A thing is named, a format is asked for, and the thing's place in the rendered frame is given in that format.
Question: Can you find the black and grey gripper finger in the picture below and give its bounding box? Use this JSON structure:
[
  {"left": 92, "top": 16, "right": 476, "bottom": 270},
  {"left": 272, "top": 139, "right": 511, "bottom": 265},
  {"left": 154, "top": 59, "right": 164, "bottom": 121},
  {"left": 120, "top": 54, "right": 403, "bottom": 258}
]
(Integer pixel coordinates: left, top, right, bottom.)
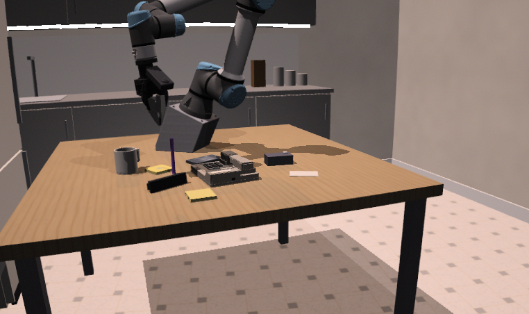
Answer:
[
  {"left": 141, "top": 90, "right": 160, "bottom": 126},
  {"left": 155, "top": 90, "right": 169, "bottom": 125}
]

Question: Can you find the white sheet of paper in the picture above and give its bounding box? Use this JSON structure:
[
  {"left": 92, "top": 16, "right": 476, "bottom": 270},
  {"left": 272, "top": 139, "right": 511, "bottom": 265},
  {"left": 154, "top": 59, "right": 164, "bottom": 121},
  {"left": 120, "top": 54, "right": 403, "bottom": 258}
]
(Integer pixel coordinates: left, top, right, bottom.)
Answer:
[{"left": 289, "top": 171, "right": 319, "bottom": 176}]

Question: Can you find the grey mug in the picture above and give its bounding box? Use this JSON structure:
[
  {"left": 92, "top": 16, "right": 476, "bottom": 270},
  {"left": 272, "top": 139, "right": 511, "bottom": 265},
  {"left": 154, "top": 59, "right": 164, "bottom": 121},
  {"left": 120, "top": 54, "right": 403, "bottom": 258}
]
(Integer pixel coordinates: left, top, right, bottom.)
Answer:
[{"left": 114, "top": 147, "right": 140, "bottom": 175}]

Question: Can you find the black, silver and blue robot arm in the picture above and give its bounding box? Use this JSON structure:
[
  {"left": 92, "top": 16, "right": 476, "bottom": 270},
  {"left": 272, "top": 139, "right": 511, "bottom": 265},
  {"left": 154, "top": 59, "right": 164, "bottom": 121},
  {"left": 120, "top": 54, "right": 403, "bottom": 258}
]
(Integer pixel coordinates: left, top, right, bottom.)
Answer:
[{"left": 127, "top": 0, "right": 275, "bottom": 119}]

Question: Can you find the yellow sticky note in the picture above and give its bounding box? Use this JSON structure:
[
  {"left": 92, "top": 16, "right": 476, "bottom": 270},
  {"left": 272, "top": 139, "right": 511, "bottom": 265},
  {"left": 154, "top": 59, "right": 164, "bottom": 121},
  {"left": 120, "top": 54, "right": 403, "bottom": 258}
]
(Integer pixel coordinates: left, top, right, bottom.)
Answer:
[{"left": 144, "top": 165, "right": 172, "bottom": 175}]

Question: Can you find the yellow square sticky pad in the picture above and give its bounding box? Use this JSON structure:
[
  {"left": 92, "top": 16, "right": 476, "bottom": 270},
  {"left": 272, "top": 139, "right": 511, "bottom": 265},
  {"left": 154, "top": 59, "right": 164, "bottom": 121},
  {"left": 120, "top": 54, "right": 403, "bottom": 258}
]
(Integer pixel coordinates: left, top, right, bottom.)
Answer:
[{"left": 185, "top": 188, "right": 217, "bottom": 203}]

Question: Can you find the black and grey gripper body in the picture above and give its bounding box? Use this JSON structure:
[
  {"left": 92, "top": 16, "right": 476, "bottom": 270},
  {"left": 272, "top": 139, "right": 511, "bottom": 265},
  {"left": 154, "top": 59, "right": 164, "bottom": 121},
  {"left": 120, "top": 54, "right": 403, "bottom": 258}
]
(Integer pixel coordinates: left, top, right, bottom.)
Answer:
[{"left": 134, "top": 58, "right": 163, "bottom": 97}]

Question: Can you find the beige desk phone body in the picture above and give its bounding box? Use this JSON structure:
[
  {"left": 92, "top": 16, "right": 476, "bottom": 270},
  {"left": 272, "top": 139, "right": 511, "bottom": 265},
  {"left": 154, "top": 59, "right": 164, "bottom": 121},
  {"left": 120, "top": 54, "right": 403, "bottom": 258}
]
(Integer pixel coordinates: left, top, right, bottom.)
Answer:
[{"left": 191, "top": 158, "right": 259, "bottom": 187}]

